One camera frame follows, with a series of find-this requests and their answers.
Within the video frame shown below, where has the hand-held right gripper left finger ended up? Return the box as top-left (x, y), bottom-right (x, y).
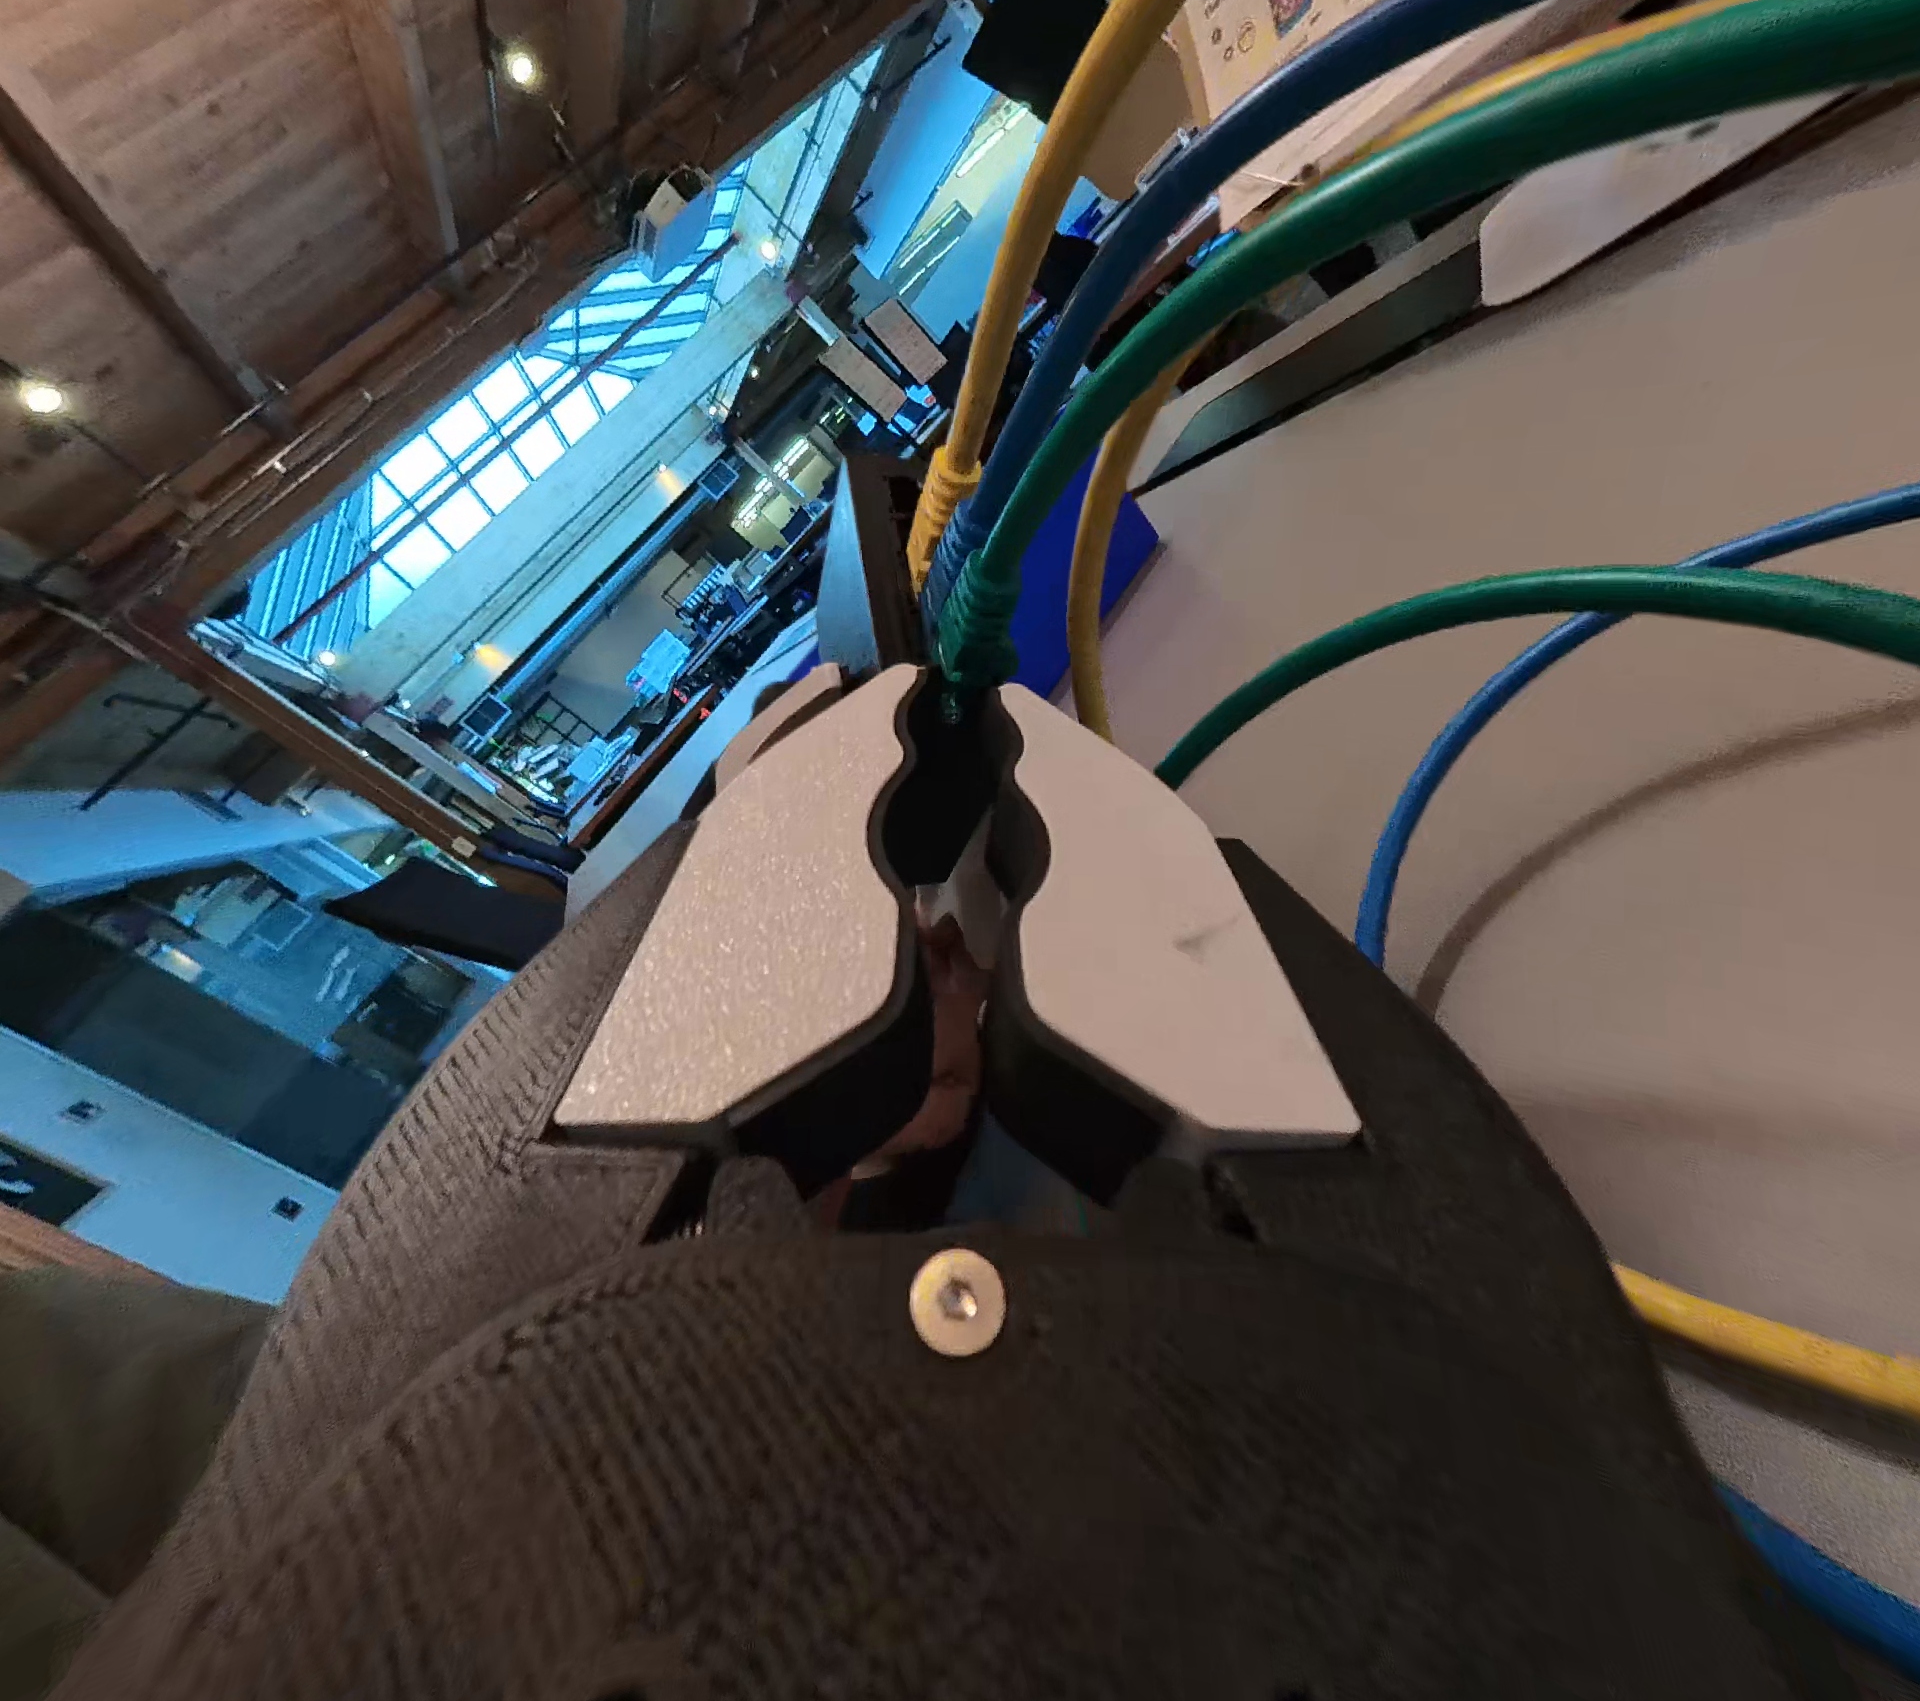
top-left (551, 662), bottom-right (935, 1184)

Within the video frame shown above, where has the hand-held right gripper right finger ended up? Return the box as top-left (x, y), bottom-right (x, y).
top-left (982, 680), bottom-right (1368, 1205)

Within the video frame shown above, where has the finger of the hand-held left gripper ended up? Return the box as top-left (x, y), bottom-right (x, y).
top-left (708, 662), bottom-right (850, 820)

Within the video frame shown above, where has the green ethernet cable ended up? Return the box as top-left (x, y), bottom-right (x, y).
top-left (931, 0), bottom-right (1920, 791)

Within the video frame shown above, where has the blue plastic bin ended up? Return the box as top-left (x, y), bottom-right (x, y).
top-left (1001, 486), bottom-right (1164, 700)

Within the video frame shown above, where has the person's left hand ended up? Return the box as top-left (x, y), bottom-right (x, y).
top-left (874, 919), bottom-right (987, 1172)

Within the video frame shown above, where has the skylight window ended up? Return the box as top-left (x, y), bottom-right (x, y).
top-left (231, 177), bottom-right (759, 671)

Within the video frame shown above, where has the ceiling air conditioner unit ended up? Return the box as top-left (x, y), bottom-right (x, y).
top-left (629, 174), bottom-right (719, 269)

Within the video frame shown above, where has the black flat tablet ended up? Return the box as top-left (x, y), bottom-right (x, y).
top-left (1124, 207), bottom-right (1489, 489)

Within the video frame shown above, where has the black hanging monitor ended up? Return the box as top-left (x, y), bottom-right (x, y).
top-left (959, 0), bottom-right (1116, 123)

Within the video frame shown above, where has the wooden board stand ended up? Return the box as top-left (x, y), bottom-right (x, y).
top-left (1475, 87), bottom-right (1884, 307)

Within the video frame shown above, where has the yellow ethernet cable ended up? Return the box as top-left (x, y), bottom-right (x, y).
top-left (904, 0), bottom-right (1920, 1429)

